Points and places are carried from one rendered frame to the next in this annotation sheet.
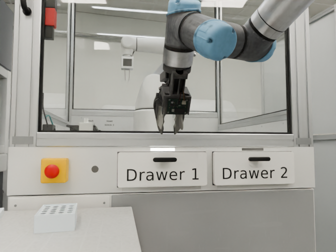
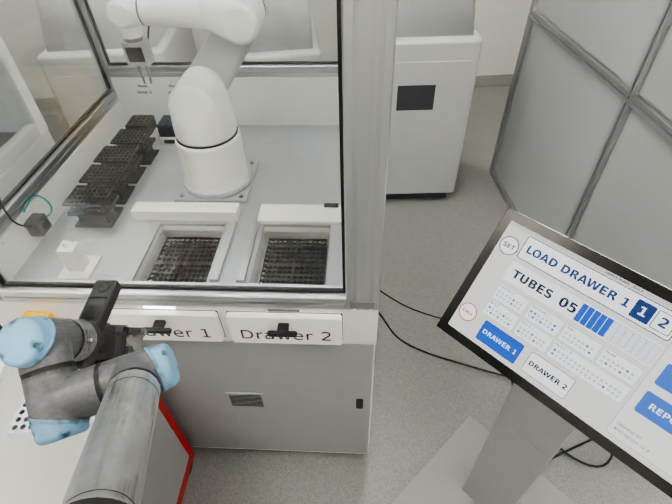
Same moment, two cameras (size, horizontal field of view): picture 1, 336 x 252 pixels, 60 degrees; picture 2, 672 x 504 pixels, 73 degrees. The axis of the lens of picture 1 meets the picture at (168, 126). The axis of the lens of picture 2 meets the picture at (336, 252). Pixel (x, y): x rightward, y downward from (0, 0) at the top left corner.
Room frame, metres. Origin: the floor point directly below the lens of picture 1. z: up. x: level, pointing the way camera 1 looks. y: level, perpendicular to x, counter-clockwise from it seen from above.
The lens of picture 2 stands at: (0.36, -0.59, 1.82)
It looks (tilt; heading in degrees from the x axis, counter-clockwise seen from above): 44 degrees down; 14
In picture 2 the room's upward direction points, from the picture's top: 2 degrees counter-clockwise
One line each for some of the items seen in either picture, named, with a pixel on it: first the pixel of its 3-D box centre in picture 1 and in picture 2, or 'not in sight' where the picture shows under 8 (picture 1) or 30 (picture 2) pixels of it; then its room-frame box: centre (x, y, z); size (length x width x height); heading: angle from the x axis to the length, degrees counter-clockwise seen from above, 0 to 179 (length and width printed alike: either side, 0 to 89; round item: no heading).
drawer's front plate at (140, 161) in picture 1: (163, 169); (165, 325); (0.95, 0.02, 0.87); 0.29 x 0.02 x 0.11; 100
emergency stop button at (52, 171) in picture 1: (52, 171); not in sight; (0.84, 0.33, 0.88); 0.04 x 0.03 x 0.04; 100
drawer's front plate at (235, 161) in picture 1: (254, 167); (285, 328); (1.00, -0.29, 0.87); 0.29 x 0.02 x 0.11; 100
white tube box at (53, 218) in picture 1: (57, 216); (38, 410); (0.71, 0.26, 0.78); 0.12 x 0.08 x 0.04; 15
